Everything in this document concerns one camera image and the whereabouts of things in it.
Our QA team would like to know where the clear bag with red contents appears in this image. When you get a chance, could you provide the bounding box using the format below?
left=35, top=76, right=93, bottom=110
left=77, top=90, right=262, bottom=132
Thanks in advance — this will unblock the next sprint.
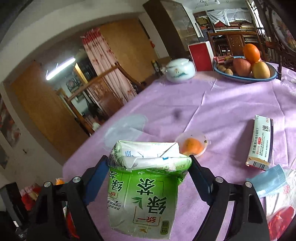
left=265, top=170, right=295, bottom=240

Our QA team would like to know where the blue fruit plate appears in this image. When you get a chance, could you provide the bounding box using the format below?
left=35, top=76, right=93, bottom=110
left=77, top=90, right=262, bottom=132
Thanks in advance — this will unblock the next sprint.
left=213, top=56, right=278, bottom=83

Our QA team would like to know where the green tea carton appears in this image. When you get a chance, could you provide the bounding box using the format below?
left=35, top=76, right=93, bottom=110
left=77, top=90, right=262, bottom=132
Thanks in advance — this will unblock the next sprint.
left=107, top=141, right=192, bottom=240

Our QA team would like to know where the pink floral curtain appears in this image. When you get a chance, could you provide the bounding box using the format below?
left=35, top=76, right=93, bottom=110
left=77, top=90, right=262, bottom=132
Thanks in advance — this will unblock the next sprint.
left=81, top=28, right=137, bottom=104

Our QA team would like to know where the blue face mask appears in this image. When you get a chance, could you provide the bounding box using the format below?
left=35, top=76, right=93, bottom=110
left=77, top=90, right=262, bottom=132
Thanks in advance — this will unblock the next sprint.
left=246, top=164, right=287, bottom=198

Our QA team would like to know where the red box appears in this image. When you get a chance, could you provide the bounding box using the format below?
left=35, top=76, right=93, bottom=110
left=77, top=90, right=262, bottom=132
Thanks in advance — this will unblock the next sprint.
left=188, top=41, right=214, bottom=71

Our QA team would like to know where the purple tablecloth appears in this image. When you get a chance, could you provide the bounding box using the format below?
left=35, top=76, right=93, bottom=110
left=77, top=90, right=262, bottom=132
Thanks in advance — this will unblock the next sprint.
left=62, top=62, right=296, bottom=241

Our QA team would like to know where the yellow pear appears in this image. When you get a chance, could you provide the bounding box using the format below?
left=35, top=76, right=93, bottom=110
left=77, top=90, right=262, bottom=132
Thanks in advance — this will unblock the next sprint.
left=252, top=61, right=270, bottom=79

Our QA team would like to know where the white ceramic lidded jar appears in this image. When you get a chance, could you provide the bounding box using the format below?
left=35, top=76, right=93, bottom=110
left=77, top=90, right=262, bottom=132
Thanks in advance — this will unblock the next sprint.
left=165, top=58, right=196, bottom=83

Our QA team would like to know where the red apple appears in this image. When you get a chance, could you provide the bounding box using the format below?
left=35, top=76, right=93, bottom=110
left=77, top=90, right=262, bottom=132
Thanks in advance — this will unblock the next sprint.
left=233, top=58, right=251, bottom=77

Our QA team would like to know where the plastic cup with orange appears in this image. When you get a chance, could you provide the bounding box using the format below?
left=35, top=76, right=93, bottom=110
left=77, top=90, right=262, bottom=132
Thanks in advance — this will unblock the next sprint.
left=175, top=131, right=209, bottom=157

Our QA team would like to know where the white medicine box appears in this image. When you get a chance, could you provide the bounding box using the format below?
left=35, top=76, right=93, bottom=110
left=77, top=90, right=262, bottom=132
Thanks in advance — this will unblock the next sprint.
left=245, top=115, right=273, bottom=171

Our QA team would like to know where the walnut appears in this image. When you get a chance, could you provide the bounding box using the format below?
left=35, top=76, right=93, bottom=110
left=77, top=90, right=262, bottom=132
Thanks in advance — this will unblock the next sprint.
left=217, top=65, right=227, bottom=72
left=224, top=68, right=234, bottom=76

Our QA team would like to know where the wooden chair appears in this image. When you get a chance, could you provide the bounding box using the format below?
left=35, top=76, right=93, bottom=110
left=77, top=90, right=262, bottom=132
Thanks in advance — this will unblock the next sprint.
left=56, top=62, right=145, bottom=136

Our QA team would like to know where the orange fruit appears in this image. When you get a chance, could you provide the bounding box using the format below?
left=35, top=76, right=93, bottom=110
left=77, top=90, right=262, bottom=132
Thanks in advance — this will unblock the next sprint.
left=243, top=44, right=260, bottom=63

